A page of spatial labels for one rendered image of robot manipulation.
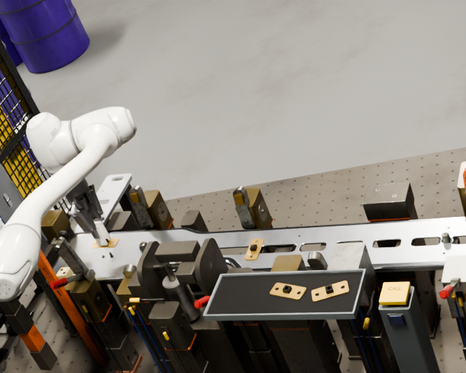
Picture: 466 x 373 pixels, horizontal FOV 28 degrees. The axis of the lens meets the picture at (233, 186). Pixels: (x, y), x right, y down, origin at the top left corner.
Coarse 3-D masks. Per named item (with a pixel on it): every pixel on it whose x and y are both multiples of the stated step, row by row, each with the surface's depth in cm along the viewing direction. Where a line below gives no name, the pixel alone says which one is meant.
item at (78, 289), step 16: (80, 288) 260; (96, 288) 262; (80, 304) 262; (96, 304) 261; (96, 320) 264; (112, 320) 269; (112, 336) 269; (112, 352) 273; (128, 352) 275; (128, 368) 276
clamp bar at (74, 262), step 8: (64, 232) 254; (56, 240) 253; (64, 240) 252; (56, 248) 251; (64, 248) 252; (64, 256) 255; (72, 256) 255; (72, 264) 257; (80, 264) 258; (80, 272) 262
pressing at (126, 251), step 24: (72, 240) 290; (120, 240) 281; (144, 240) 277; (168, 240) 273; (192, 240) 268; (216, 240) 265; (240, 240) 261; (264, 240) 257; (288, 240) 254; (312, 240) 250; (336, 240) 247; (360, 240) 244; (384, 240) 241; (408, 240) 237; (96, 264) 275; (120, 264) 271; (240, 264) 252; (264, 264) 249; (384, 264) 233; (408, 264) 230; (432, 264) 227
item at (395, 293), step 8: (384, 288) 203; (392, 288) 203; (400, 288) 202; (408, 288) 201; (384, 296) 201; (392, 296) 201; (400, 296) 200; (384, 304) 201; (392, 304) 200; (400, 304) 199
